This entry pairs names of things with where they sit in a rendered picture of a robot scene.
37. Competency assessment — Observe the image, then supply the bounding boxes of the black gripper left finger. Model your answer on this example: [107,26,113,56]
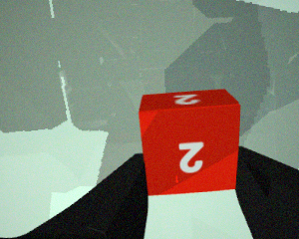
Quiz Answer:
[0,152,149,239]

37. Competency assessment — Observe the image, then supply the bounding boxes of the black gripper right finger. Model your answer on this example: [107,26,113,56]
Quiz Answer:
[234,146,299,239]

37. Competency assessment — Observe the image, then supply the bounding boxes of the red block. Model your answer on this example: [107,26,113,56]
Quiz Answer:
[139,89,240,195]

